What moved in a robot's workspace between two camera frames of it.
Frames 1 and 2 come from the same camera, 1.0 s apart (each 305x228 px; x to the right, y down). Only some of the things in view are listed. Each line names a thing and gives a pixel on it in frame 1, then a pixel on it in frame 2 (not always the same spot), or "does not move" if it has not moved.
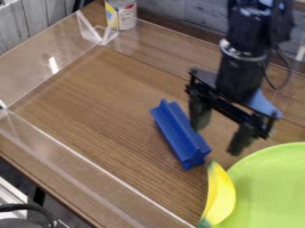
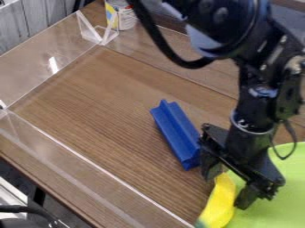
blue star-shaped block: (187, 145) does not move
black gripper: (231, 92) → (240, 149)
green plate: (267, 180) does not move
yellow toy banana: (220, 197) does not move
